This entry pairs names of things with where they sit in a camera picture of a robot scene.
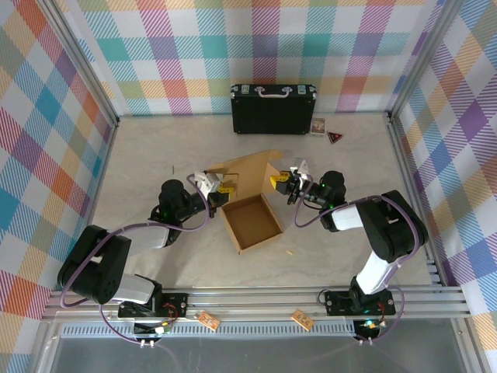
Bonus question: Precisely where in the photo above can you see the brown cardboard box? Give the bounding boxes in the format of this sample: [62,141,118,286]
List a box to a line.
[204,149,290,256]

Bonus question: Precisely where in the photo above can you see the orange printed tag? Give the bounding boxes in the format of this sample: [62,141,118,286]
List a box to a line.
[290,309,314,331]
[196,310,221,332]

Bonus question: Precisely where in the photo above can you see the clear acrylic panel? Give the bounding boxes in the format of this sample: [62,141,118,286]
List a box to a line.
[36,318,492,373]

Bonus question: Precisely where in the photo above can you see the black briefcase with white handle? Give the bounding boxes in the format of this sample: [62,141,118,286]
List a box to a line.
[229,83,318,136]

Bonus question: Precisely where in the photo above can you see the aluminium side rail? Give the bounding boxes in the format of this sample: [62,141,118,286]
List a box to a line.
[68,118,121,291]
[386,111,451,288]

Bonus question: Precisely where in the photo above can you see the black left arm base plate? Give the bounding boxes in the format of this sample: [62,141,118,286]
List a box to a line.
[117,291,189,320]

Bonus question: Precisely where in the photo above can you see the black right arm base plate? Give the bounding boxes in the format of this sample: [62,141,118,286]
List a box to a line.
[324,289,397,316]

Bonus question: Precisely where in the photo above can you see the long aluminium frame rail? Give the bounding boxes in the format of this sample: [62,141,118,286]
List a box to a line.
[40,285,473,322]

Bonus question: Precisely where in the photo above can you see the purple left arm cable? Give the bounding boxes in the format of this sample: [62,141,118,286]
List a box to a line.
[57,173,214,348]

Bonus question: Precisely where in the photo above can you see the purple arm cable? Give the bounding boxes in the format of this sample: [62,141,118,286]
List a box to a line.
[57,173,214,348]
[294,176,422,346]

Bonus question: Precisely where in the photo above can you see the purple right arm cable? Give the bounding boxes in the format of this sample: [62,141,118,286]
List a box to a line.
[294,176,422,346]

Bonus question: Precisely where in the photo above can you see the slotted grey cable duct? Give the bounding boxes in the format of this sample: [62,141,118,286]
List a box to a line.
[60,321,358,338]

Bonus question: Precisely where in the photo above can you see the aluminium frame post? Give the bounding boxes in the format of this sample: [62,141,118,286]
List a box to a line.
[36,0,120,129]
[386,0,467,121]

